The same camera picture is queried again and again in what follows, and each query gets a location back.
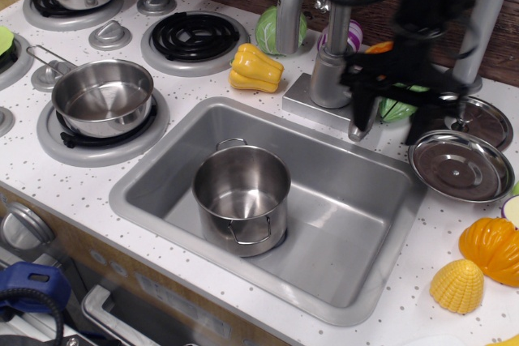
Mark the grey stove knob upper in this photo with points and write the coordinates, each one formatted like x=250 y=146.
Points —
x=156 y=7

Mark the black coil burner centre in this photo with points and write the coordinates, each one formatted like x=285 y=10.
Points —
x=193 y=43

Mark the toy oven door handle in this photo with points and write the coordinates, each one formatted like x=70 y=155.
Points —
x=93 y=308

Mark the silver faucet lever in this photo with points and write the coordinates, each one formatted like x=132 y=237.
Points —
x=362 y=118

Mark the purple white toy eggplant slice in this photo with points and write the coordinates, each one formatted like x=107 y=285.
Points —
x=510 y=211

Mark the steel plate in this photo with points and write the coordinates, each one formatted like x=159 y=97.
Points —
x=461 y=166

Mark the grey round oven dial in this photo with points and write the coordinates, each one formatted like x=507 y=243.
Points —
x=23 y=229

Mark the grey stove knob lower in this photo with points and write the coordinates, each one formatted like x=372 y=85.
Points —
x=45 y=77

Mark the purple toy onion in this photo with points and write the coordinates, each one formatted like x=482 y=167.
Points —
x=355 y=36

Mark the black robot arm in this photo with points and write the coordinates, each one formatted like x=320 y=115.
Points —
x=426 y=20

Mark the grey sink basin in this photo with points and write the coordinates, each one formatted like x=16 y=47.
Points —
x=310 y=219

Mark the orange toy pumpkin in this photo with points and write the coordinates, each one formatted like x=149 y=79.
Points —
x=492 y=244

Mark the green toy cabbage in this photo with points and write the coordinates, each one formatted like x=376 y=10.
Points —
x=266 y=31

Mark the steel saucepan with handle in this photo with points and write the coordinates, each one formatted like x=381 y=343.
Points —
x=103 y=99

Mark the grey stove knob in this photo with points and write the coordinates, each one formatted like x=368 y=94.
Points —
x=45 y=77
x=110 y=36
x=156 y=7

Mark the green toy item left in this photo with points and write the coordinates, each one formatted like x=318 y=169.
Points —
x=6 y=40

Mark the orange toy carrot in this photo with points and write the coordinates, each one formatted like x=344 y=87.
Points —
x=382 y=47

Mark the yellow toy bell pepper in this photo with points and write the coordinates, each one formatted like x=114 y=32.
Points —
x=251 y=69

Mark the green toy bitter gourd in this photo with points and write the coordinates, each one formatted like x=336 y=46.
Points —
x=393 y=111

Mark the grey vertical post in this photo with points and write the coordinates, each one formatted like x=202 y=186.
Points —
x=477 y=36

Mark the steel pot in sink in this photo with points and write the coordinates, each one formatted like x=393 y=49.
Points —
x=242 y=192

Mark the blue clamp with cable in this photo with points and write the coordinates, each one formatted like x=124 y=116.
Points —
x=34 y=288

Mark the silver toy faucet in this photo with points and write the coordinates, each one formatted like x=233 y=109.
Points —
x=319 y=95

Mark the yellow toy corn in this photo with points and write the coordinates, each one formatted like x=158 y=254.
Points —
x=458 y=286

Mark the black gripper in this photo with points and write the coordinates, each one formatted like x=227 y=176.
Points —
x=371 y=76

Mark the grey stove knob middle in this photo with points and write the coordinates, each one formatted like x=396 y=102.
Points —
x=110 y=36

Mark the steel lid with knob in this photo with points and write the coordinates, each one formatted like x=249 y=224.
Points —
x=480 y=119

